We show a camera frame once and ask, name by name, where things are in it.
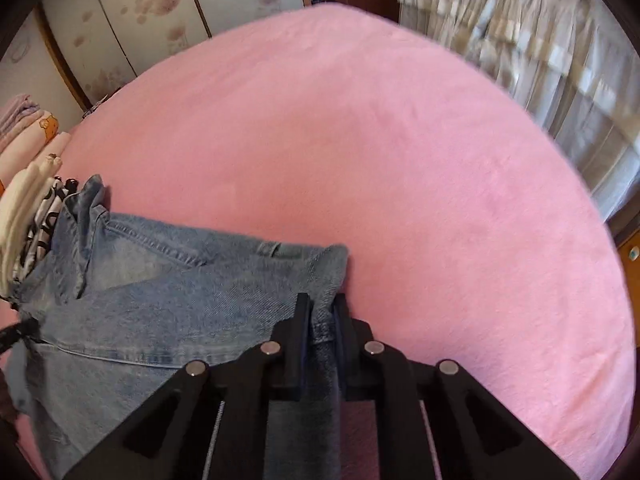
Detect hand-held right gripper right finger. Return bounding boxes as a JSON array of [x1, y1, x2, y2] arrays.
[[332, 293, 583, 480]]

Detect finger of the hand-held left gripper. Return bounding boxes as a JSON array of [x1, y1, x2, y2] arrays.
[[0, 319, 40, 356]]

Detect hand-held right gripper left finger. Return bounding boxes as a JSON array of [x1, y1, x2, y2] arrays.
[[62, 292, 313, 480]]

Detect blue denim jeans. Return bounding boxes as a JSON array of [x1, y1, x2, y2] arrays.
[[7, 175, 351, 480]]

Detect cream folded garment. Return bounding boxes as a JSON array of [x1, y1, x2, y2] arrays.
[[0, 155, 63, 296]]

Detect pink fleece bed blanket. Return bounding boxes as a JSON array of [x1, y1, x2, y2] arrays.
[[0, 2, 636, 480]]

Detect pink folded quilt orange print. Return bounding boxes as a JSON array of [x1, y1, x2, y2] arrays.
[[0, 110, 71, 191]]

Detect lilac folded blanket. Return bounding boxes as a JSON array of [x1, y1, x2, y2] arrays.
[[0, 92, 41, 136]]

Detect brown wooden cabinet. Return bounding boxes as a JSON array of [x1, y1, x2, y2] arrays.
[[612, 227, 640, 281]]

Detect bed with beige ruffled cover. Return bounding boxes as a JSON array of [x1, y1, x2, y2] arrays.
[[397, 0, 640, 226]]

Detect floral sliding door wardrobe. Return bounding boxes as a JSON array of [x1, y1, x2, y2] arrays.
[[0, 0, 321, 126]]

